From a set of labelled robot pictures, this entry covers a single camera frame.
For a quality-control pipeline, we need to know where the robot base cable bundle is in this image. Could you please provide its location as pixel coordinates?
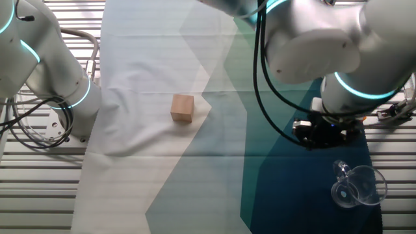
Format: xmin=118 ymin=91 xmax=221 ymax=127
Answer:
xmin=0 ymin=94 xmax=75 ymax=150

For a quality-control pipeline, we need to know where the blue green white tablecloth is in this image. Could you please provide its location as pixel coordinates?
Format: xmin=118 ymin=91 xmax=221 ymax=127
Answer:
xmin=70 ymin=0 xmax=384 ymax=234

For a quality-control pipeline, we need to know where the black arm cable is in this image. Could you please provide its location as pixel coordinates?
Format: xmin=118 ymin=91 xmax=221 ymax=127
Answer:
xmin=259 ymin=0 xmax=368 ymax=120
xmin=252 ymin=0 xmax=309 ymax=147

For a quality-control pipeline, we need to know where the grey corrugated hose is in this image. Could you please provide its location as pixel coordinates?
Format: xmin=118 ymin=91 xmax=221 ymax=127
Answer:
xmin=60 ymin=28 xmax=100 ymax=82

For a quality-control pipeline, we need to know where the wooden cube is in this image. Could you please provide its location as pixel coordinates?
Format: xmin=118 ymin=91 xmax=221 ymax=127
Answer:
xmin=170 ymin=94 xmax=195 ymax=124

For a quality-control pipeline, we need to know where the metal base mounting plate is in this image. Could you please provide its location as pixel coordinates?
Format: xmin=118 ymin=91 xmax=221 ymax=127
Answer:
xmin=45 ymin=107 xmax=88 ymax=144

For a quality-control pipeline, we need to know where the clear glass mug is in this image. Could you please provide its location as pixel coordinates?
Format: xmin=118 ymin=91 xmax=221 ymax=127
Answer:
xmin=330 ymin=159 xmax=388 ymax=209

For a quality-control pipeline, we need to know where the silver finned camera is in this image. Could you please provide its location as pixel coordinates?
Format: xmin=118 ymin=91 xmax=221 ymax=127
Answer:
xmin=404 ymin=73 xmax=416 ymax=99

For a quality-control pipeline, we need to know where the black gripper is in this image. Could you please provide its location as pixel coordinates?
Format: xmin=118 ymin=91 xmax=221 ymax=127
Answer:
xmin=292 ymin=112 xmax=363 ymax=150

